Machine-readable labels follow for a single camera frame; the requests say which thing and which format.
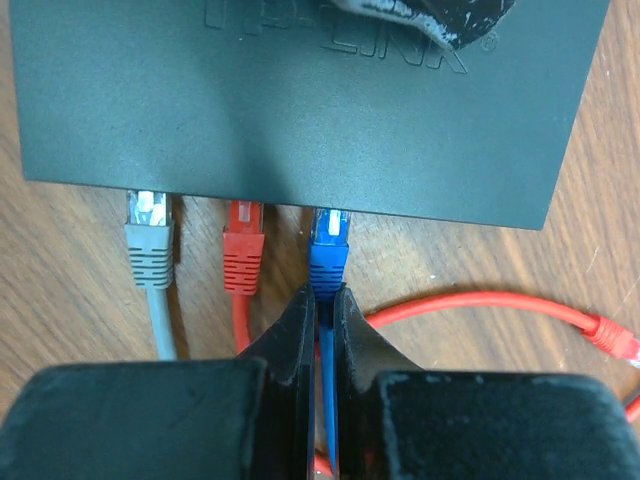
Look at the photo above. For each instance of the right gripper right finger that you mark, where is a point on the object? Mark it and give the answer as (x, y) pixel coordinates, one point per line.
(396, 420)

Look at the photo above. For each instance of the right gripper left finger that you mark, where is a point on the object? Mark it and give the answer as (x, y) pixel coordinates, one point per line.
(248, 417)

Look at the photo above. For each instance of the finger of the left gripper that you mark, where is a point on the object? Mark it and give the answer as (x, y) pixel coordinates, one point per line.
(451, 24)

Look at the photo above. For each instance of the black network switch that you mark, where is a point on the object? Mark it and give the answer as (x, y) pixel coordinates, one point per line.
(301, 103)

